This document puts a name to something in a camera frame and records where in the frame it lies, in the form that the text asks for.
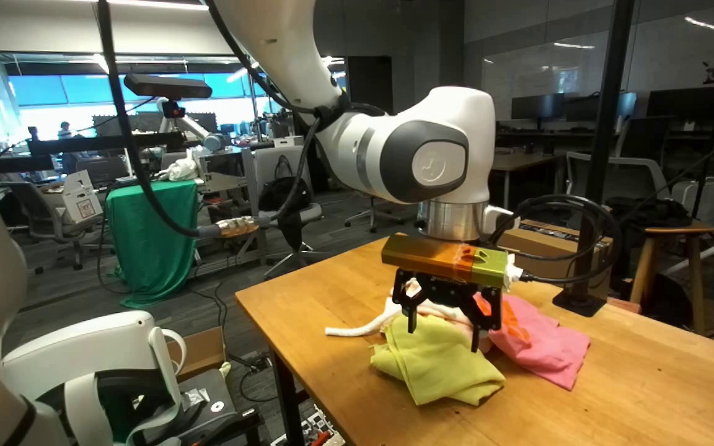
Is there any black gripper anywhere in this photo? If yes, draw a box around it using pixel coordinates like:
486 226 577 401
389 274 507 355

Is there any yellow cloth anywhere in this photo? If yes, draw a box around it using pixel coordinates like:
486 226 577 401
367 312 509 412

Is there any white flexible tube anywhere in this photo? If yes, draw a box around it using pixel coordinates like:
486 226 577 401
323 274 426 341

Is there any pink cloth with orange print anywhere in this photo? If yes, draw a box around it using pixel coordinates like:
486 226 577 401
486 292 592 395

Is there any pale pink white cloth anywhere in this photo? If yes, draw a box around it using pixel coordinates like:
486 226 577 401
380 279 476 334

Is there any cardboard box with black tape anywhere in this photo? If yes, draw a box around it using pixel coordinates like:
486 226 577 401
498 219 617 292

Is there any white power strip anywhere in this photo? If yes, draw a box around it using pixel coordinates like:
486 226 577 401
296 407 348 446

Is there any wooden office desk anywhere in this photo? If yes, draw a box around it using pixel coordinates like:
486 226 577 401
489 148 560 210

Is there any black office chair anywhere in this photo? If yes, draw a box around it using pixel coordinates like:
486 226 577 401
256 174 328 258

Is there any grey office chair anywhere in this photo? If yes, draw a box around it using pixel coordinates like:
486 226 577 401
566 152 675 219

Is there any small black computer monitor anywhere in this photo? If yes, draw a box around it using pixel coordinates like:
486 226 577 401
510 92 567 123

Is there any flat brown cardboard piece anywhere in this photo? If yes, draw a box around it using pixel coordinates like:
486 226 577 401
177 324 228 381

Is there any black floor equipment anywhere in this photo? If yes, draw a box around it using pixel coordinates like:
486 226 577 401
156 367 265 446

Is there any wooden stool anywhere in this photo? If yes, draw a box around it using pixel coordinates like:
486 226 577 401
627 224 714 334

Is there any black vertical stand pole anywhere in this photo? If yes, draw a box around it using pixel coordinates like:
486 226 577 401
550 0 638 319

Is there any green cloth covered table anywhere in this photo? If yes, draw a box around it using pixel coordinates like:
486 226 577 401
105 179 204 308

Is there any small white object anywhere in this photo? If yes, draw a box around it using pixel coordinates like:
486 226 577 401
156 156 204 187

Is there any large black computer monitor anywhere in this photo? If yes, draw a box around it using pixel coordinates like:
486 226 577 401
644 81 714 128

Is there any white paper sign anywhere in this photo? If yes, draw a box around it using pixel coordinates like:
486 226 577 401
59 169 106 227

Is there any orange yellow green camera mount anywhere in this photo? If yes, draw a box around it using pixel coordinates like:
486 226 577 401
380 230 527 292

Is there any black stereo camera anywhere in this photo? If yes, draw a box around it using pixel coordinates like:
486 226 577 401
121 73 215 104

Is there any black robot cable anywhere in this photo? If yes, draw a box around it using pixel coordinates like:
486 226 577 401
94 0 626 287

